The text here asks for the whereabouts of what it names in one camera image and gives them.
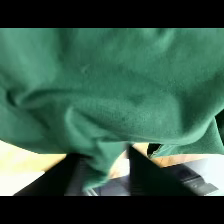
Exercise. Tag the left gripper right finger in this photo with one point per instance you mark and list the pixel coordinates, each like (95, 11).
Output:
(150, 176)

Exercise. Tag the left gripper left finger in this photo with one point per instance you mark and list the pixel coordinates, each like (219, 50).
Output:
(50, 180)

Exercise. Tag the green T-shirt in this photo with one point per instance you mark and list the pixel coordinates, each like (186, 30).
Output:
(110, 86)

